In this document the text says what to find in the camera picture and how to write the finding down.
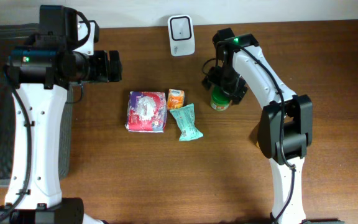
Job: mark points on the green lid jar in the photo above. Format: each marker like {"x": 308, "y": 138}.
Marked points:
{"x": 219, "y": 101}

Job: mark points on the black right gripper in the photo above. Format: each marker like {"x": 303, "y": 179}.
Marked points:
{"x": 234, "y": 91}

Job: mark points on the orange tissue pack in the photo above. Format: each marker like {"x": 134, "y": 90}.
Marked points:
{"x": 175, "y": 99}

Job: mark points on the mint green wipes pack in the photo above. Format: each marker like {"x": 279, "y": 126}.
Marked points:
{"x": 185, "y": 118}

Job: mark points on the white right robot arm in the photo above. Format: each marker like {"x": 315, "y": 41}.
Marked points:
{"x": 285, "y": 129}

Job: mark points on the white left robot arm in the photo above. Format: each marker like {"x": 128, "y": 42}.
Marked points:
{"x": 40, "y": 78}

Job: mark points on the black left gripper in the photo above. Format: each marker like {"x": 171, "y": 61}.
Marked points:
{"x": 103, "y": 74}

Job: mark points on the white barcode scanner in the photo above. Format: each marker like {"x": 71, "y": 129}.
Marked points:
{"x": 181, "y": 35}

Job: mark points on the red purple tissue pack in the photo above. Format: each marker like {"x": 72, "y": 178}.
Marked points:
{"x": 146, "y": 112}

